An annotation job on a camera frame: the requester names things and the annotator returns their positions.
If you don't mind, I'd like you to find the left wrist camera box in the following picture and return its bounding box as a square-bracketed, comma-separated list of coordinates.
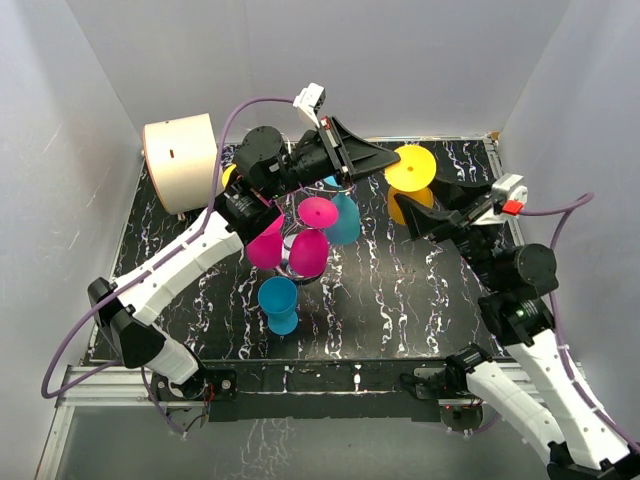
[293, 82, 326, 130]

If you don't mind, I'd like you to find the white cylindrical box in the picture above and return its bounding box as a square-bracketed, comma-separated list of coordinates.
[142, 113, 219, 215]

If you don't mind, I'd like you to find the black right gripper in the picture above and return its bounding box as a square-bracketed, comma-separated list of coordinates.
[396, 173, 504, 292]

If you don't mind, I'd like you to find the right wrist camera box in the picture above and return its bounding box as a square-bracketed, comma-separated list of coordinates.
[473, 173, 528, 226]

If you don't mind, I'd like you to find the pink wine glass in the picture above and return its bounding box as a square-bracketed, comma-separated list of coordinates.
[289, 197, 338, 277]
[246, 214, 284, 269]

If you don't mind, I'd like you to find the blue wine glass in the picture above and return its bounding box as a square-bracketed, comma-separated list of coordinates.
[258, 276, 298, 336]
[324, 176, 361, 245]

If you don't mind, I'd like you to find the orange wine glass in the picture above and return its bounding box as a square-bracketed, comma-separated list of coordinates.
[384, 145, 437, 226]
[222, 163, 238, 189]

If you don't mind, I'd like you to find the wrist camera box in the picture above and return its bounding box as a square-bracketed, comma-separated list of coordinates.
[293, 82, 326, 130]
[473, 173, 528, 226]

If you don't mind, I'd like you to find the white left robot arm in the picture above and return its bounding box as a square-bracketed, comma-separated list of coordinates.
[88, 113, 400, 399]

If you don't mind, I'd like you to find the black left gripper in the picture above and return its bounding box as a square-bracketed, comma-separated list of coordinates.
[265, 116, 400, 201]

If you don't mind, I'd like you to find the orange wine glass front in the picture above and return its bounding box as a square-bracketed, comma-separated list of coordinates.
[384, 145, 437, 226]

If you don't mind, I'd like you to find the aluminium frame rail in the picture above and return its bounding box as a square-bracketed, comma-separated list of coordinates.
[482, 130, 619, 480]

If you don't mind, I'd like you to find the chrome wire wine glass rack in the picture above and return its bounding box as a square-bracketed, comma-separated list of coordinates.
[283, 177, 361, 281]

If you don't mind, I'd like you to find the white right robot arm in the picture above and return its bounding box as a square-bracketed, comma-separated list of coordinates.
[394, 174, 639, 479]

